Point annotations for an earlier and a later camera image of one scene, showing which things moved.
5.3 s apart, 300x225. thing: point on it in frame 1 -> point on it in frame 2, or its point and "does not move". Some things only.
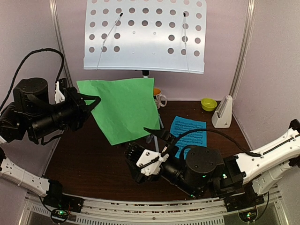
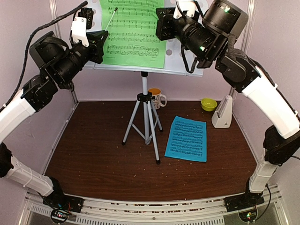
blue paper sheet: x=180 y=125 does not move
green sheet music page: x=126 y=107 -> x=132 y=40
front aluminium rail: x=201 y=211 does not move
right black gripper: x=163 y=135 -> x=163 y=31
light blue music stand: x=156 y=35 -> x=178 y=60
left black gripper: x=80 y=110 -> x=97 y=42
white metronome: x=222 y=117 does not move
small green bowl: x=208 y=104 does not move
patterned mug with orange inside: x=160 y=99 does not move
